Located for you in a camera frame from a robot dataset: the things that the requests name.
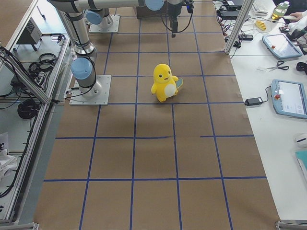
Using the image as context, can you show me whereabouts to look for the aluminium frame post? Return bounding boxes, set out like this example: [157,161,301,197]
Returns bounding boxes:
[224,0,254,54]

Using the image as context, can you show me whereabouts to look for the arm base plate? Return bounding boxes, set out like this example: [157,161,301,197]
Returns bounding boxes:
[69,75,112,106]
[89,14,120,34]

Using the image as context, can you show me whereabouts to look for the crumpled white cloth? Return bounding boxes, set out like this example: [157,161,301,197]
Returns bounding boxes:
[0,133,18,183]

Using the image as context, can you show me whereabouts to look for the blue teach pendant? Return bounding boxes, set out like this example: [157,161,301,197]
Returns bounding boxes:
[262,34,303,59]
[271,79,307,119]

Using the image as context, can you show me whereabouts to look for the coiled black cable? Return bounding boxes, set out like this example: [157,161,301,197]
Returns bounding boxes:
[17,99,39,119]

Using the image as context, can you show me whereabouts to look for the yellow banana toy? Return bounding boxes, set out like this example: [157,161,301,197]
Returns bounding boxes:
[255,20,267,31]

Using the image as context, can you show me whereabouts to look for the grey metal control box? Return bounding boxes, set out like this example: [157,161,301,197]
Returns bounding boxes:
[13,17,42,51]

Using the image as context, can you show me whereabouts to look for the black handled scissors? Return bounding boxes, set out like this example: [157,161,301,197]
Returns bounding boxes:
[267,60,289,71]

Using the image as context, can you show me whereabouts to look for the black power adapter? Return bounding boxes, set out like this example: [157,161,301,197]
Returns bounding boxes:
[244,97,264,106]

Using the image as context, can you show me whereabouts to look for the yellow liquid bottle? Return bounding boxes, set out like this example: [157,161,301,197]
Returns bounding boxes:
[271,1,290,20]

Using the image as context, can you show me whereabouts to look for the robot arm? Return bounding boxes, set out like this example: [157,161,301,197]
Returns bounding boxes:
[49,0,164,56]
[86,8,113,28]

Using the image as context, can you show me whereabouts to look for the yellow plush dinosaur toy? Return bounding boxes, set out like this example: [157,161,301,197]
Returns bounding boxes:
[151,64,183,102]

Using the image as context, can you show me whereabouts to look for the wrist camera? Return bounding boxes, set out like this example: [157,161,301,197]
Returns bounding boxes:
[184,0,194,14]

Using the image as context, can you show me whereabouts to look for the far blue teach pendant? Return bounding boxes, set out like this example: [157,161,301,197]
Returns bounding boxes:
[262,34,303,59]

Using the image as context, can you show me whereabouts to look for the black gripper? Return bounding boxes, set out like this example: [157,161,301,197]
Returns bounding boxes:
[167,0,182,38]

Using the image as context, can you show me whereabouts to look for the near blue teach pendant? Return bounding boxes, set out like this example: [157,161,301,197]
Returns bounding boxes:
[271,79,307,119]

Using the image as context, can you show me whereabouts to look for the teal notebook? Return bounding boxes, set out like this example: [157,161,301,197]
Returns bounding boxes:
[295,150,307,180]

